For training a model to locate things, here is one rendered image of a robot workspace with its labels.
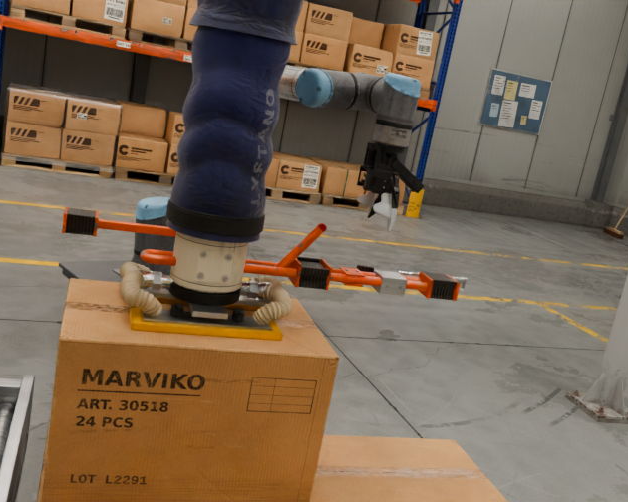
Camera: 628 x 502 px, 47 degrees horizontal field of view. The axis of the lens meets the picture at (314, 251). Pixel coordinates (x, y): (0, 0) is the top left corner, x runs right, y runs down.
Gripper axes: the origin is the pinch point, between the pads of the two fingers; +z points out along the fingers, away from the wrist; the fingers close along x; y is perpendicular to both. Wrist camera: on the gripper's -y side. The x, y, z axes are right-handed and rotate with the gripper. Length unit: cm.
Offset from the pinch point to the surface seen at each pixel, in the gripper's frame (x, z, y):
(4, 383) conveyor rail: -27, 62, 86
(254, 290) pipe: 3.4, 19.2, 29.9
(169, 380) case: 23, 35, 49
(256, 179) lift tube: 8.7, -8.1, 35.2
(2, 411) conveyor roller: -20, 67, 85
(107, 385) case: 23, 37, 62
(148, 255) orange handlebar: 4, 13, 56
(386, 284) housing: 4.6, 13.9, -2.9
